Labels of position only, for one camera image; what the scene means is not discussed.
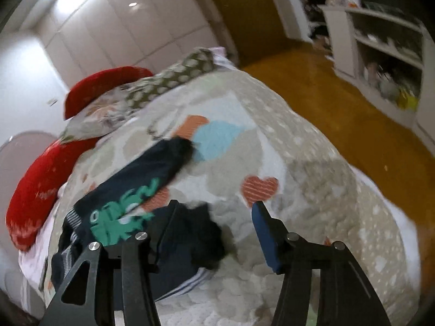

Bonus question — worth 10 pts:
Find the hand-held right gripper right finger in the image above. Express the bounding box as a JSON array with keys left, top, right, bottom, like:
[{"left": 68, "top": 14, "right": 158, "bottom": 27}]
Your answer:
[{"left": 251, "top": 200, "right": 392, "bottom": 326}]

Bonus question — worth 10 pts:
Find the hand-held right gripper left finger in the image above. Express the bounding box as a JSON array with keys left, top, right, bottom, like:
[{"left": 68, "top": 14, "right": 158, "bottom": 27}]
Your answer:
[{"left": 41, "top": 199, "right": 180, "bottom": 326}]

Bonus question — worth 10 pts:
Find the navy shirt with green print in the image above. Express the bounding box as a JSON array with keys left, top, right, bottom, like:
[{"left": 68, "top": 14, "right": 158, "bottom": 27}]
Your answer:
[{"left": 51, "top": 138, "right": 226, "bottom": 291}]

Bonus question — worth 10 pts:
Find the patterned quilt blanket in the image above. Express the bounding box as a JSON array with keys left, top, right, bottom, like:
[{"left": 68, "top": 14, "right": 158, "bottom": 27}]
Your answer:
[{"left": 38, "top": 66, "right": 420, "bottom": 326}]

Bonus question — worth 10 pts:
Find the floral pillow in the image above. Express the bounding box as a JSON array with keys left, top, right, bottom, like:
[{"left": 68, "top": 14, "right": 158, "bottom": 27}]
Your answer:
[{"left": 60, "top": 86, "right": 136, "bottom": 141}]

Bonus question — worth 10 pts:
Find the red pillow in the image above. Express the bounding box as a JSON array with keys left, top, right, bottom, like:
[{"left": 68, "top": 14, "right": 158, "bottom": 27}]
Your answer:
[
  {"left": 63, "top": 67, "right": 154, "bottom": 120},
  {"left": 6, "top": 139, "right": 99, "bottom": 252}
]

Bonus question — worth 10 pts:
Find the olive dotted pillow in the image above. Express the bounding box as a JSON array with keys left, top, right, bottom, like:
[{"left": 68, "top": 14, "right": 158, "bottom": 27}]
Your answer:
[{"left": 125, "top": 48, "right": 215, "bottom": 111}]

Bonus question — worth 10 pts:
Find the white wardrobe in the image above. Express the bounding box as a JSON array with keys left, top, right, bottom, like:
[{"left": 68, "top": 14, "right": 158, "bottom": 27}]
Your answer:
[{"left": 37, "top": 0, "right": 235, "bottom": 79}]

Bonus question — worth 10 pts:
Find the white shelf unit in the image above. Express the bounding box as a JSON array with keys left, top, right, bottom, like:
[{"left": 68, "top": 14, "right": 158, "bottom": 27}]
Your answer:
[{"left": 321, "top": 5, "right": 429, "bottom": 133}]

